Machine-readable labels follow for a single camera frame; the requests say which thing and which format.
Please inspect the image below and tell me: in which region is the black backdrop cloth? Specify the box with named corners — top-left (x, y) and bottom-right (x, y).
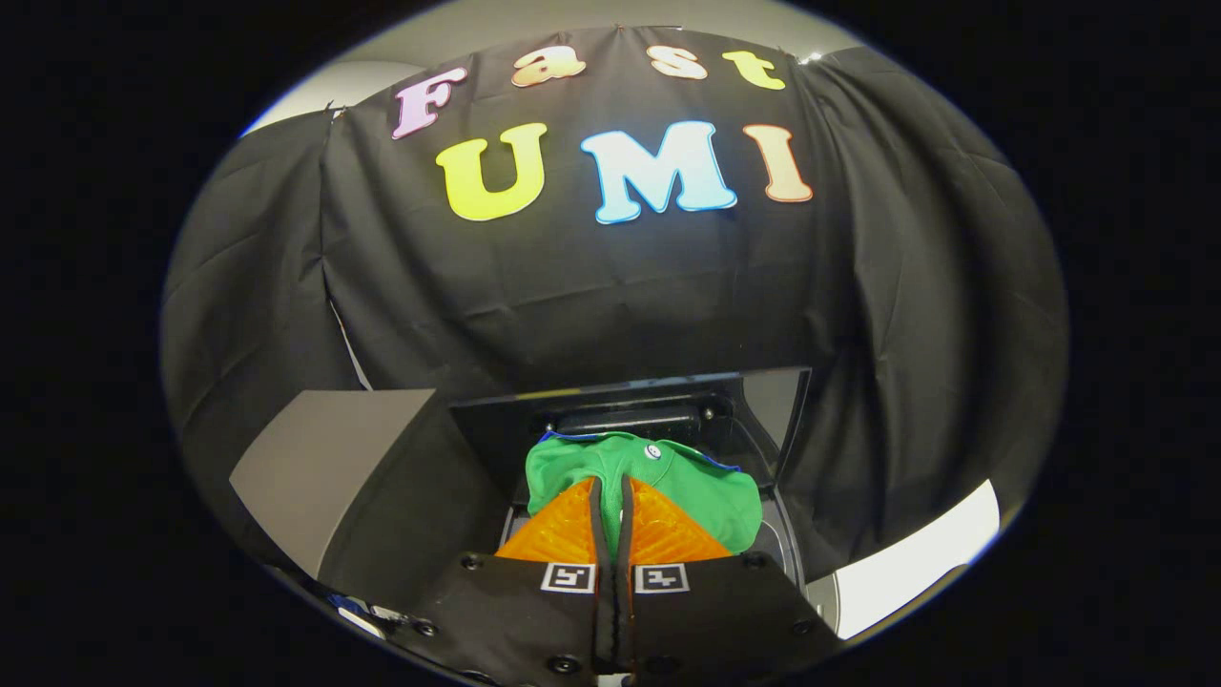
top-left (160, 27), bottom-right (1069, 583)

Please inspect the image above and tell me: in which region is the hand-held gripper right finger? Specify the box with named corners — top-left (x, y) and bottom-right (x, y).
top-left (615, 473), bottom-right (845, 683)

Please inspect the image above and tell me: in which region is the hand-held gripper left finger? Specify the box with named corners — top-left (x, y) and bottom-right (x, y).
top-left (396, 475), bottom-right (616, 687)

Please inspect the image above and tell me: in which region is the grey cabinet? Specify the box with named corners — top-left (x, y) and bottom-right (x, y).
top-left (229, 388), bottom-right (516, 612)

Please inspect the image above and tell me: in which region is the green polo shirt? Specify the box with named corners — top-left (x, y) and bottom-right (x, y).
top-left (525, 431), bottom-right (764, 556)

